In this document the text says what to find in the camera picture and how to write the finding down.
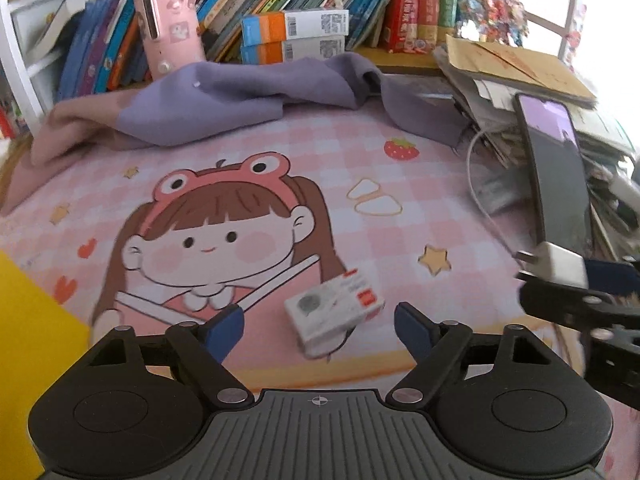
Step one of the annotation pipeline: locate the pink device box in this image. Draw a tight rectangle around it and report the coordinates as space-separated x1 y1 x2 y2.
134 0 205 80

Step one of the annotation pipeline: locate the black smartphone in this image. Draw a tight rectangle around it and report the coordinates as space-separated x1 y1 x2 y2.
513 93 593 257

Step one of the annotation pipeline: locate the white cable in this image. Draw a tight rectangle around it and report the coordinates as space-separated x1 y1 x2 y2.
465 127 522 258

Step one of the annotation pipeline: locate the pink cartoon desk mat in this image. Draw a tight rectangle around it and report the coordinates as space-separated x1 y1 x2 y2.
1 101 524 389

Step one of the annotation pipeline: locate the upper orange blue carton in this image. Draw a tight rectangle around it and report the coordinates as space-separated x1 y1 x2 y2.
241 9 349 47

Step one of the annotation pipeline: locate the orange blue carton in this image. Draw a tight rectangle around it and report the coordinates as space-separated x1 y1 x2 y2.
241 9 349 47
241 36 345 65

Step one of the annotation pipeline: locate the pink purple cloth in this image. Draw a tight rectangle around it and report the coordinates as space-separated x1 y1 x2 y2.
1 53 464 214

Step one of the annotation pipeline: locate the white charger plug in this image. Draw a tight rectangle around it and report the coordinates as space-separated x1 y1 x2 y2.
514 242 588 289

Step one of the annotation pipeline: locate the brown envelope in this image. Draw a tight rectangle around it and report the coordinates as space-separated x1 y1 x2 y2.
446 36 597 107

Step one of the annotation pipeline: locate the lower orange blue carton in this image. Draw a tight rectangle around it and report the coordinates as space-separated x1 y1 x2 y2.
241 36 345 65

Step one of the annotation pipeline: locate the white bookshelf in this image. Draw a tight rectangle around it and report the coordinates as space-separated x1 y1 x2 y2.
1 0 575 133

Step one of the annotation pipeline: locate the stack of papers and books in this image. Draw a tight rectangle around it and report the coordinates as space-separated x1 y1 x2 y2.
434 47 639 259

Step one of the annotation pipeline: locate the small white card box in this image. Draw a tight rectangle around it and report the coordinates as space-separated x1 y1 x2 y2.
284 269 385 360

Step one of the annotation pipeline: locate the yellow cardboard box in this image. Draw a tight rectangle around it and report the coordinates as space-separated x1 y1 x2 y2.
0 255 89 479

